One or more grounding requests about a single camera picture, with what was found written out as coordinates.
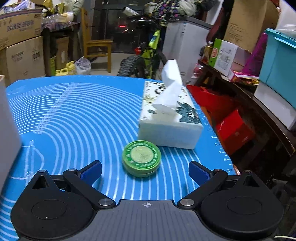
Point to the upper printed cardboard box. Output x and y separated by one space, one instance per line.
19 26

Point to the red gift boxes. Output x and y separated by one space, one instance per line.
223 113

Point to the large stacked cardboard boxes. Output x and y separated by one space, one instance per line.
23 61

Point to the yellow oil jug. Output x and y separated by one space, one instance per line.
70 69

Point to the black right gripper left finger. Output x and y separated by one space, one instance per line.
55 207

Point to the green black bicycle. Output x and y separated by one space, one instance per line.
148 59

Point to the clear plastic bag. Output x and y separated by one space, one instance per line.
83 66

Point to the blue silicone baking mat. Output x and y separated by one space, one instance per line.
68 122

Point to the teal plastic storage tub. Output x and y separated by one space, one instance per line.
278 67

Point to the green round tin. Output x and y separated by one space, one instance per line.
141 158

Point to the floral tissue box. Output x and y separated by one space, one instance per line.
168 116

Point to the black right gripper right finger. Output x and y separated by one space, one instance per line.
229 204

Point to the white refrigerator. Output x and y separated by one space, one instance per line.
183 42

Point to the green white carton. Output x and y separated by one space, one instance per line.
222 56

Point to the beige plastic storage bin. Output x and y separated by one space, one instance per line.
10 141

